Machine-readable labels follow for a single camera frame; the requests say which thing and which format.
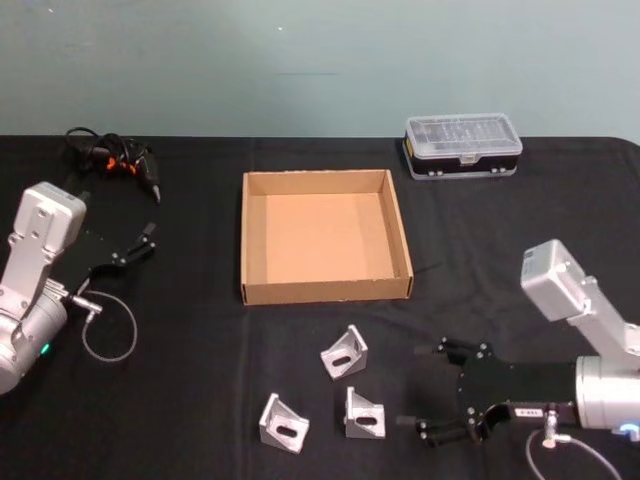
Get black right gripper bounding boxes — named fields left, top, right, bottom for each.
left=396, top=336, right=579, bottom=448

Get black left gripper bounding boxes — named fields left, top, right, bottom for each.
left=48, top=189, right=159, bottom=297

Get black table cloth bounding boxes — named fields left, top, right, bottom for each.
left=0, top=133, right=640, bottom=480

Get shallow brown cardboard tray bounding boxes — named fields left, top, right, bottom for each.
left=239, top=168, right=415, bottom=306

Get clear plastic case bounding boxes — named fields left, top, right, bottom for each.
left=402, top=112, right=524, bottom=182

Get black corded tool orange parts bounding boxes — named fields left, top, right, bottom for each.
left=62, top=127, right=164, bottom=207

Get silver metal corner bracket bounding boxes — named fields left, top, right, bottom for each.
left=258, top=392, right=311, bottom=454
left=319, top=324, right=372, bottom=383
left=343, top=385, right=389, bottom=441

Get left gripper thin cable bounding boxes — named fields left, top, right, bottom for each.
left=68, top=292, right=140, bottom=364

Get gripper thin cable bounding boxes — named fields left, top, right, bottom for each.
left=68, top=292, right=140, bottom=364
left=526, top=408, right=627, bottom=480

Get right gripper thin cable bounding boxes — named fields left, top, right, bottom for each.
left=526, top=408, right=627, bottom=480

